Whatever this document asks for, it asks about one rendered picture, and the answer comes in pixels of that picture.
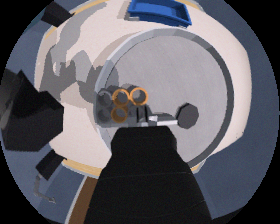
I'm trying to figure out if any blue plastic crate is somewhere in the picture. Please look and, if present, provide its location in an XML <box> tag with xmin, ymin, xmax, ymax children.
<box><xmin>128</xmin><ymin>0</ymin><xmax>192</xmax><ymax>29</ymax></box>

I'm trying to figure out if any bronze bushing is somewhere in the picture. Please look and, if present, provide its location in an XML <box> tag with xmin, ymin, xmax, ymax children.
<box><xmin>112</xmin><ymin>89</ymin><xmax>130</xmax><ymax>107</ymax></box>
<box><xmin>111</xmin><ymin>106</ymin><xmax>128</xmax><ymax>123</ymax></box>
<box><xmin>130</xmin><ymin>88</ymin><xmax>148</xmax><ymax>106</ymax></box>

